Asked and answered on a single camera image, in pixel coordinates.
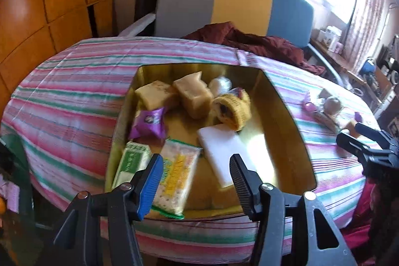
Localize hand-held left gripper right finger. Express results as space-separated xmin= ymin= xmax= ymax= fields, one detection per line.
xmin=230 ymin=154 xmax=357 ymax=266

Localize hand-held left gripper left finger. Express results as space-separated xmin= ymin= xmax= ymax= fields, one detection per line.
xmin=53 ymin=154 xmax=165 ymax=266

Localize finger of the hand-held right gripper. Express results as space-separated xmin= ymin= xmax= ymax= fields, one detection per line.
xmin=337 ymin=133 xmax=375 ymax=166
xmin=355 ymin=123 xmax=399 ymax=151

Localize yellow green cracker packet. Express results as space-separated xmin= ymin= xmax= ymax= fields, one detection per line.
xmin=151 ymin=138 xmax=202 ymax=220

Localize green paper box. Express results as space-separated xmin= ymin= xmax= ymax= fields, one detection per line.
xmin=111 ymin=141 xmax=153 ymax=190

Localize small plush toy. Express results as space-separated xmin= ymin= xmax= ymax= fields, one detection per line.
xmin=322 ymin=97 xmax=342 ymax=117

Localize white foam block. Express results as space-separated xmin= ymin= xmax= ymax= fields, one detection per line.
xmin=197 ymin=124 xmax=265 ymax=188

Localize gold metal tin box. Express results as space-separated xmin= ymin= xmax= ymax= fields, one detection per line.
xmin=105 ymin=63 xmax=318 ymax=220

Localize purple snack packet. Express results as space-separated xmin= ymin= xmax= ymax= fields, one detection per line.
xmin=128 ymin=107 xmax=168 ymax=146

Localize yellow knitted sock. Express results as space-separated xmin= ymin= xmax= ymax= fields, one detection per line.
xmin=212 ymin=88 xmax=251 ymax=132

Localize white plastic bag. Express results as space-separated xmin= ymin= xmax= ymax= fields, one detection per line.
xmin=208 ymin=76 xmax=233 ymax=98

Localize red cloth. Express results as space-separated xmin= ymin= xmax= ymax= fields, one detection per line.
xmin=341 ymin=182 xmax=375 ymax=265

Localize blue round object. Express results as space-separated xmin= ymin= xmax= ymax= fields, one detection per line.
xmin=358 ymin=57 xmax=376 ymax=75

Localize wooden side table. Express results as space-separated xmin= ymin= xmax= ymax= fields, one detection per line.
xmin=310 ymin=38 xmax=384 ymax=104

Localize white printed boxes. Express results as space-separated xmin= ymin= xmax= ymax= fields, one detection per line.
xmin=318 ymin=25 xmax=342 ymax=50

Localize pink striped curtain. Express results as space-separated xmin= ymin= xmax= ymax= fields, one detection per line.
xmin=343 ymin=0 xmax=393 ymax=67

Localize maroon jacket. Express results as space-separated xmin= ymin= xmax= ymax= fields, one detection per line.
xmin=182 ymin=21 xmax=326 ymax=76

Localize pink knitted cloth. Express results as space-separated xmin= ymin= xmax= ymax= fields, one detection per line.
xmin=0 ymin=176 xmax=21 ymax=213

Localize grey yellow blue chair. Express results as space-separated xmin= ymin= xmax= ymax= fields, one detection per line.
xmin=118 ymin=0 xmax=346 ymax=89

